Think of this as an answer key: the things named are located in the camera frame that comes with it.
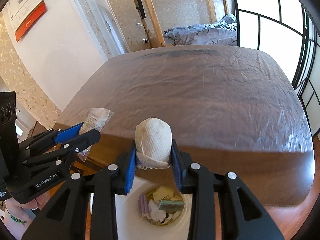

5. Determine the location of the yellow paper packaging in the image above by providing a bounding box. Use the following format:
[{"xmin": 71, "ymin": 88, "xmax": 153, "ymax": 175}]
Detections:
[{"xmin": 145, "ymin": 186, "xmax": 183, "ymax": 204}]

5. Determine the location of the clear plastic snack wrapper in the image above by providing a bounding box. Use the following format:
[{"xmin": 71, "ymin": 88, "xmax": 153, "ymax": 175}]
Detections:
[{"xmin": 76, "ymin": 107, "xmax": 114, "ymax": 163}]

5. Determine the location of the grey blue duvet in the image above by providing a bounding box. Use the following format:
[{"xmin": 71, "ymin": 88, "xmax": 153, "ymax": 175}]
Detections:
[{"xmin": 164, "ymin": 14, "xmax": 238, "ymax": 46}]

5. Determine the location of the black framed sliding screen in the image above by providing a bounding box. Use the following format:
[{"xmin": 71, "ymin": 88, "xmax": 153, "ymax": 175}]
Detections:
[{"xmin": 234, "ymin": 0, "xmax": 319, "ymax": 135}]

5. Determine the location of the teal rectangular box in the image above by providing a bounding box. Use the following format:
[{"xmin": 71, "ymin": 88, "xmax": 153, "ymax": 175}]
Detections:
[{"xmin": 158, "ymin": 200, "xmax": 184, "ymax": 213}]

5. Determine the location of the person left hand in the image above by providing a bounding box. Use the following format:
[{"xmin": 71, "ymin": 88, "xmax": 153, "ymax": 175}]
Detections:
[{"xmin": 3, "ymin": 191, "xmax": 50, "ymax": 239}]

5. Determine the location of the red wall calendar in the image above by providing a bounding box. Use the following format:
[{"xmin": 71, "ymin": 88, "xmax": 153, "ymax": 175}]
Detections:
[{"xmin": 7, "ymin": 0, "xmax": 46, "ymax": 42}]

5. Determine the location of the white trash bin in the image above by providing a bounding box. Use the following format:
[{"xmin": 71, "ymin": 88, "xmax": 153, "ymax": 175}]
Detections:
[{"xmin": 116, "ymin": 178, "xmax": 192, "ymax": 239}]

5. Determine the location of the white door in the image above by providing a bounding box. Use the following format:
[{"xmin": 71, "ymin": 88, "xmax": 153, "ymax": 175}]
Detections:
[{"xmin": 73, "ymin": 0, "xmax": 130, "ymax": 61}]

